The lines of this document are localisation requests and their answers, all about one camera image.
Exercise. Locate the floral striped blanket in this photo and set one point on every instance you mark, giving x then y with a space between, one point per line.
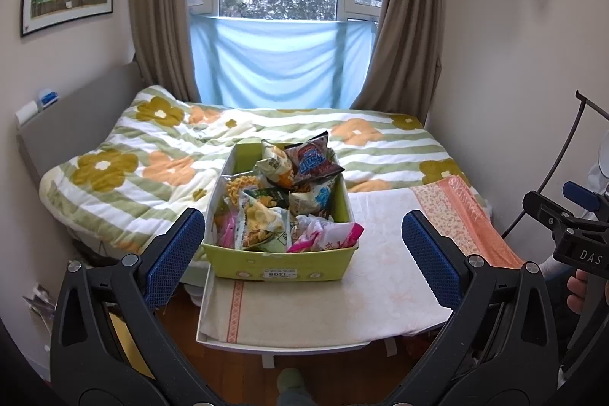
380 149

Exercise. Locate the small white box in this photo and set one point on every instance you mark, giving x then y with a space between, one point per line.
27 112

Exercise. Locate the peach floral towel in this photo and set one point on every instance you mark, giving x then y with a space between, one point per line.
466 225

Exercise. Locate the person's right forearm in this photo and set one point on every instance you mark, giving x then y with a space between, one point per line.
554 270

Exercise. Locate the brown curtain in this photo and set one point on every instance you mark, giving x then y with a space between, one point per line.
159 16
409 44

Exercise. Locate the white round object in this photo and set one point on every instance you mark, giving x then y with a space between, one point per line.
602 177

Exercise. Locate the person's right hand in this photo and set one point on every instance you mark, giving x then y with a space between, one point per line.
578 292

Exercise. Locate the green snack packet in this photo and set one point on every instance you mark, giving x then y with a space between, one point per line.
269 195

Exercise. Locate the grey bed headboard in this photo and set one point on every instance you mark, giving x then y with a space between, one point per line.
81 116

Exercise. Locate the person's foot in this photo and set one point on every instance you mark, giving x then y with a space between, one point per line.
291 387

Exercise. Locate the white table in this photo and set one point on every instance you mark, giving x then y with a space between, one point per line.
267 361

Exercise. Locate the white blue-print snack bag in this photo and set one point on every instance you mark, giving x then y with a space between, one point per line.
309 199

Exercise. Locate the yellow paper bag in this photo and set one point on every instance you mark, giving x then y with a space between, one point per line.
121 332

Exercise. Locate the black curved rod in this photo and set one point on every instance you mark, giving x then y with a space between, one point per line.
592 105

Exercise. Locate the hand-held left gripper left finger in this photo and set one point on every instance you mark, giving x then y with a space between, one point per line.
173 258

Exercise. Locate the silver chips bag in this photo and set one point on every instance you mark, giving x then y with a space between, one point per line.
276 166

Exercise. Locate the pile of mixed snacks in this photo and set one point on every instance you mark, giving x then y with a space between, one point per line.
257 225

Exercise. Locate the green cardboard box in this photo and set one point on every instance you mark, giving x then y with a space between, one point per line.
285 263

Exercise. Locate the dark blue snack bag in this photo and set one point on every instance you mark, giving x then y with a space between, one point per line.
311 163

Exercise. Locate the light blue hanging cloth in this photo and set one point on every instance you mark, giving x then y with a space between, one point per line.
280 63

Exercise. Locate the small blue white object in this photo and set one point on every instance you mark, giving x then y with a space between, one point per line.
47 98

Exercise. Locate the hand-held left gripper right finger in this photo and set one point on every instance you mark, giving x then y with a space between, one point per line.
430 263

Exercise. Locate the scattered papers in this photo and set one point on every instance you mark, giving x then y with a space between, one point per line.
40 301

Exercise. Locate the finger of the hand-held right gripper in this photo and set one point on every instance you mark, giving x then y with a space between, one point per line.
542 211
583 194

